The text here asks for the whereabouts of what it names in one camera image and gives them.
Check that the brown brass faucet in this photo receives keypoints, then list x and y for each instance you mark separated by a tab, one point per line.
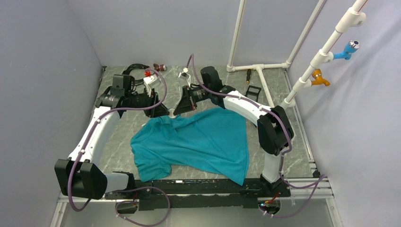
159	67

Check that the blue faucet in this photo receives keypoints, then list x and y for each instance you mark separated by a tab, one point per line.
350	48

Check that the white pvc pipe frame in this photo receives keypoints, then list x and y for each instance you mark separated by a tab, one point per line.
297	36

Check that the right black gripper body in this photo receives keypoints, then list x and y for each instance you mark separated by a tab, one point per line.
197	95

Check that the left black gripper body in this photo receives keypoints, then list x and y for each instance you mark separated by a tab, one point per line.
144	100

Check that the black yellow screwdriver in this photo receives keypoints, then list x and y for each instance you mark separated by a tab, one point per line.
248	75

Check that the black rectangular frame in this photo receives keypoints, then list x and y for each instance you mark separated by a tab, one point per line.
253	92

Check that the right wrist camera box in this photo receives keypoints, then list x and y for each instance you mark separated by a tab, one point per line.
184	74

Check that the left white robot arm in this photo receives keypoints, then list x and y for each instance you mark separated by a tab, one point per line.
79	175

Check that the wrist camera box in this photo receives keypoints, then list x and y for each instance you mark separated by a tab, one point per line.
184	74
150	80

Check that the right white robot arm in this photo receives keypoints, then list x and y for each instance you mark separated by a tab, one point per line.
274	129

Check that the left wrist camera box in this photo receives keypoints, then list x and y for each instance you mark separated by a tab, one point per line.
150	80

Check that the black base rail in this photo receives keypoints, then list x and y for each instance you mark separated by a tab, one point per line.
202	193

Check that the orange faucet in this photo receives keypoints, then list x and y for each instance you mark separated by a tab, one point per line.
318	78

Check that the teal t-shirt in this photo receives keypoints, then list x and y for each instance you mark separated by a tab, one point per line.
214	140

